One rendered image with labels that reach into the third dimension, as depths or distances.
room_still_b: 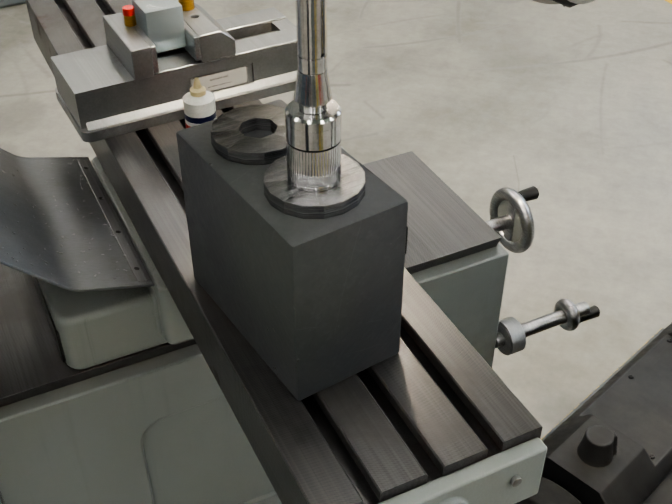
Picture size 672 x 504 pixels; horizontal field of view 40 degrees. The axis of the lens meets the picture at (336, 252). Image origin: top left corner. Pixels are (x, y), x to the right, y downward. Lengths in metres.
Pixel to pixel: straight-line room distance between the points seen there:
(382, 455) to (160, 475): 0.62
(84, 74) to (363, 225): 0.62
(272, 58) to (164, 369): 0.46
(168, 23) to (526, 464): 0.75
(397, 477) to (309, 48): 0.37
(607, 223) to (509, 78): 0.89
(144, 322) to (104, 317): 0.05
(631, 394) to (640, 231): 1.38
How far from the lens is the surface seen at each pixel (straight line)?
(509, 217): 1.62
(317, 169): 0.78
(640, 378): 1.44
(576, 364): 2.29
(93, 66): 1.32
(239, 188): 0.82
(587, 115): 3.27
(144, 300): 1.18
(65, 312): 1.18
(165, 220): 1.11
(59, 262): 1.15
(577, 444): 1.30
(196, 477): 1.44
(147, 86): 1.29
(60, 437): 1.28
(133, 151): 1.25
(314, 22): 0.73
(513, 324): 1.56
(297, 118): 0.76
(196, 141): 0.90
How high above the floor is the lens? 1.58
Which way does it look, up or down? 38 degrees down
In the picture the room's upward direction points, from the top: straight up
